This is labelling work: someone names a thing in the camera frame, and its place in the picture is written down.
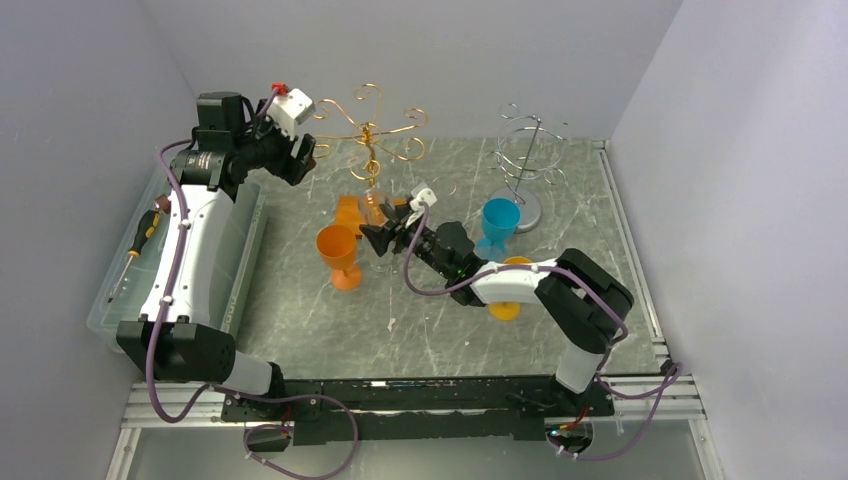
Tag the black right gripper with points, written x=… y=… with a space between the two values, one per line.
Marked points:
x=380 y=237

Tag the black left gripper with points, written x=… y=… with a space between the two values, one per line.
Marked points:
x=286 y=144

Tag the clear wine glass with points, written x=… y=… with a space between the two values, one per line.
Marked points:
x=370 y=206

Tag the orange plastic goblet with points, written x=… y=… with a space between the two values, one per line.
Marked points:
x=337 y=245

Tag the gold wire glass rack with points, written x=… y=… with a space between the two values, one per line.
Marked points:
x=398 y=143

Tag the yellow plastic goblet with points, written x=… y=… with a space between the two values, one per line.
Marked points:
x=505 y=303

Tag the clear plastic storage box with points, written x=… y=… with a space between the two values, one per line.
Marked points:
x=123 y=291

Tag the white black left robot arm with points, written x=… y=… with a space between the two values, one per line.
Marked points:
x=178 y=336

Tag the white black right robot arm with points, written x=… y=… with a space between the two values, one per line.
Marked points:
x=587 y=303

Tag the clear small glass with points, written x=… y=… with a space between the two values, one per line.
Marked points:
x=379 y=264

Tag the blue plastic goblet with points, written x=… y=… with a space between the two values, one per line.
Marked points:
x=499 y=220

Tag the brown bronze faucet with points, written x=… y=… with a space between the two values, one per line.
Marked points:
x=163 y=204

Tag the black yellow screwdriver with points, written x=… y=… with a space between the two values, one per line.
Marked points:
x=146 y=226

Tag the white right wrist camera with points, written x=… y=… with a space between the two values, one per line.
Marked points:
x=422 y=199

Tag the chrome wire glass rack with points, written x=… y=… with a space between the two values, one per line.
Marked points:
x=526 y=151

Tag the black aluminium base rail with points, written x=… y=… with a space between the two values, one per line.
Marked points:
x=520 y=407

